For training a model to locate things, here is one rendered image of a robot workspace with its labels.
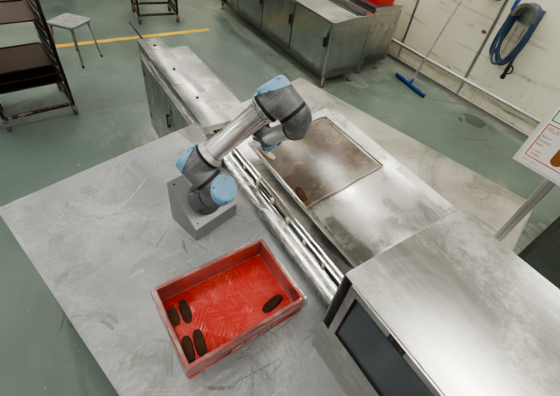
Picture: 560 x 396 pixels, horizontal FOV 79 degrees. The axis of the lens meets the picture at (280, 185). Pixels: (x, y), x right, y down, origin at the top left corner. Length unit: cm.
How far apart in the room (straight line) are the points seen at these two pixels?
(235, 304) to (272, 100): 78
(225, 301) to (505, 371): 91
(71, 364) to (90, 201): 95
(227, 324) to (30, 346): 138
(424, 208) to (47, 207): 174
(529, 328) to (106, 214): 160
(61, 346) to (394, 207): 195
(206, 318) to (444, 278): 83
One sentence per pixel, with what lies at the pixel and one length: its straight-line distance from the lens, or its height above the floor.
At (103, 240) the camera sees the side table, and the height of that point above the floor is 82.
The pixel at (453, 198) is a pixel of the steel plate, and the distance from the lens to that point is 214.
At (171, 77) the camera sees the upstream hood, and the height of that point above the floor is 92.
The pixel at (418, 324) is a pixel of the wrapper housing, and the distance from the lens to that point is 97.
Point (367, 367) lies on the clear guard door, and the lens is 113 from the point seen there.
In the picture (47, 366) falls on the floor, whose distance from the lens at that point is 239.
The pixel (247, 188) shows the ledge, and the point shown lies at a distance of 172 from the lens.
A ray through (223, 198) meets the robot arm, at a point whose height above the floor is 112.
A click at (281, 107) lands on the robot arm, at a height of 146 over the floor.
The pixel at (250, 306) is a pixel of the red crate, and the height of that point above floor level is 82.
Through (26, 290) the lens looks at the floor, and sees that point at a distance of 267.
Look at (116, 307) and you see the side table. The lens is 147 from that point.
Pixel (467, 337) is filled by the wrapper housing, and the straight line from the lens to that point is 102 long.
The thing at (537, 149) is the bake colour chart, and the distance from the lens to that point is 171.
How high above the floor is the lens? 209
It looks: 44 degrees down
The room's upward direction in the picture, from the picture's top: 9 degrees clockwise
